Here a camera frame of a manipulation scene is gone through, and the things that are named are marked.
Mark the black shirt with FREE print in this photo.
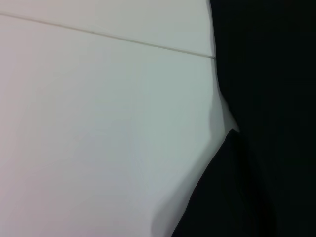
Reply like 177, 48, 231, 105
171, 0, 316, 237

